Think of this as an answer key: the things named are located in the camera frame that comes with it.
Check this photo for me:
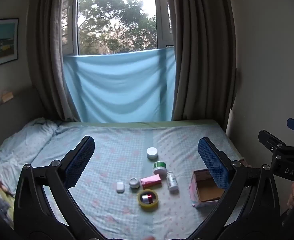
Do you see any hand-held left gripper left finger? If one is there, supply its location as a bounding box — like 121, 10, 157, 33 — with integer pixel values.
13, 135, 100, 240

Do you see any white pill bottle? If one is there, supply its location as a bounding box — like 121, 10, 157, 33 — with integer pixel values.
166, 171, 179, 194

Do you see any red cardboard carton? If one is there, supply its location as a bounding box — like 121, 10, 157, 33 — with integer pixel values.
140, 174, 162, 189

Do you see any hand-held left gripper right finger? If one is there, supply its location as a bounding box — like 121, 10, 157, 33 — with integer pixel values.
189, 137, 281, 240

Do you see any window with white frame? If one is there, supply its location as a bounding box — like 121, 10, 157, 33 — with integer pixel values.
62, 0, 175, 56

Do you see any person's right hand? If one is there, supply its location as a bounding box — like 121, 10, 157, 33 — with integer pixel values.
287, 182, 294, 207

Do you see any pale green mattress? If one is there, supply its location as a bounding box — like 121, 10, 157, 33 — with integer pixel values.
60, 119, 219, 128

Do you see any yellow tape roll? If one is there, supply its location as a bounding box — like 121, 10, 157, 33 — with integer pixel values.
137, 190, 159, 209

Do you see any grey-brown curtain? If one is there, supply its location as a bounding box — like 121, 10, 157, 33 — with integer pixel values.
27, 0, 80, 122
167, 0, 237, 122

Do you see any white lidded jar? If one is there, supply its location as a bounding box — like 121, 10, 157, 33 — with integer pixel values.
146, 147, 159, 160

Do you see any crumpled light blue quilt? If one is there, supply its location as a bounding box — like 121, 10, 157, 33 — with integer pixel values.
0, 117, 61, 196

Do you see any grey headboard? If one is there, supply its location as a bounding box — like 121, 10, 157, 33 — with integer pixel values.
0, 87, 53, 155

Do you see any yellow patterned cloth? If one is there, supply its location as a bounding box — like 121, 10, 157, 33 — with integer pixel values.
0, 187, 16, 228

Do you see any framed wall picture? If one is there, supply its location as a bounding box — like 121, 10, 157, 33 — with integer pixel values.
0, 18, 19, 70

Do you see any green labelled jar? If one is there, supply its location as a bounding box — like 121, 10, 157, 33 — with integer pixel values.
153, 161, 168, 176

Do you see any small tan box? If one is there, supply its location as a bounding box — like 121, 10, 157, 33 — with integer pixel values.
2, 91, 14, 103

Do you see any cardboard box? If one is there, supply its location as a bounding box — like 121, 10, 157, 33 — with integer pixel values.
189, 169, 227, 208

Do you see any light blue hanging cloth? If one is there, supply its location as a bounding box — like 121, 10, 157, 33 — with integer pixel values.
62, 47, 176, 123

